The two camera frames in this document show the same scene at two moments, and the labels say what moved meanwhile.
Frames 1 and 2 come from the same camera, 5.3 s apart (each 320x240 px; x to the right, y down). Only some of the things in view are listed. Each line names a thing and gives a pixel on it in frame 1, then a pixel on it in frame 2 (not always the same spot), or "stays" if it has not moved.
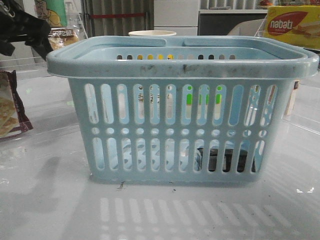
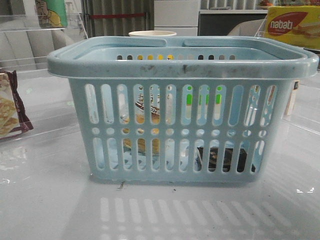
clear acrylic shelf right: (303, 108) stays
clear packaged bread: (61, 37) -> (139, 118)
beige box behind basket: (293, 98) stays
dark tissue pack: (227, 158) stays
